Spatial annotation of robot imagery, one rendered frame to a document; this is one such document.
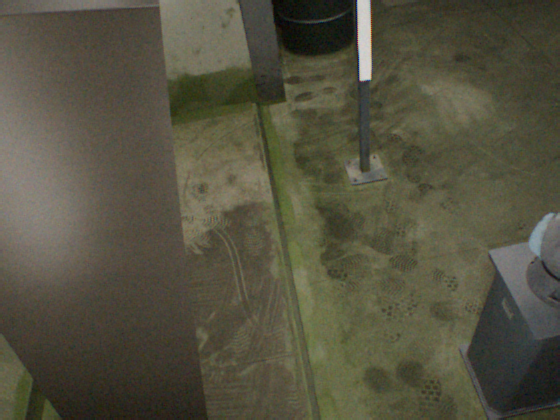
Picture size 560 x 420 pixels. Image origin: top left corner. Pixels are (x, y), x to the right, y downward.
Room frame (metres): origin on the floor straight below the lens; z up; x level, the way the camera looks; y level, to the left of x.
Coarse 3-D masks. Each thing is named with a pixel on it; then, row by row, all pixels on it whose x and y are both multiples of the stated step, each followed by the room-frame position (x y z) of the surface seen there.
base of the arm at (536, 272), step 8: (536, 256) 0.70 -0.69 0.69; (536, 264) 0.67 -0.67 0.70; (544, 264) 0.64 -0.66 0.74; (528, 272) 0.67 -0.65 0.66; (536, 272) 0.65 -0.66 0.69; (544, 272) 0.63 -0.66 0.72; (528, 280) 0.65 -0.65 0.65; (536, 280) 0.63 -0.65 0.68; (544, 280) 0.62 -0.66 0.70; (552, 280) 0.60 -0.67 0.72; (536, 288) 0.62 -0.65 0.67; (544, 288) 0.60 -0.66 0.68; (552, 288) 0.59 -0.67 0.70; (536, 296) 0.61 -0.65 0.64; (544, 296) 0.59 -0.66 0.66; (552, 296) 0.58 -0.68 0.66; (552, 304) 0.57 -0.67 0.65
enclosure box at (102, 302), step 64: (0, 0) 0.54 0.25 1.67; (64, 0) 0.54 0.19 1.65; (128, 0) 0.54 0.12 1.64; (0, 64) 0.50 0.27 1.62; (64, 64) 0.51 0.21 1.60; (128, 64) 0.52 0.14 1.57; (0, 128) 0.50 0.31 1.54; (64, 128) 0.51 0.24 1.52; (128, 128) 0.51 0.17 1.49; (0, 192) 0.49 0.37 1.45; (64, 192) 0.50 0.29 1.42; (128, 192) 0.51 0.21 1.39; (0, 256) 0.49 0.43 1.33; (64, 256) 0.50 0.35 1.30; (128, 256) 0.51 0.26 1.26; (0, 320) 0.48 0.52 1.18; (64, 320) 0.49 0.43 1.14; (128, 320) 0.50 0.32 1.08; (192, 320) 0.51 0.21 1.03; (64, 384) 0.48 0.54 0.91; (128, 384) 0.49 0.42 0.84; (192, 384) 0.51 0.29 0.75
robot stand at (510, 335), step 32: (512, 256) 0.75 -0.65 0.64; (512, 288) 0.65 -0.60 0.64; (480, 320) 0.73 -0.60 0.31; (512, 320) 0.60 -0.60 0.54; (544, 320) 0.53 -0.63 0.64; (480, 352) 0.67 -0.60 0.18; (512, 352) 0.55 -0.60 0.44; (544, 352) 0.50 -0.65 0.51; (480, 384) 0.61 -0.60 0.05; (512, 384) 0.51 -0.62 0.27; (544, 384) 0.49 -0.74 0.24; (512, 416) 0.48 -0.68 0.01
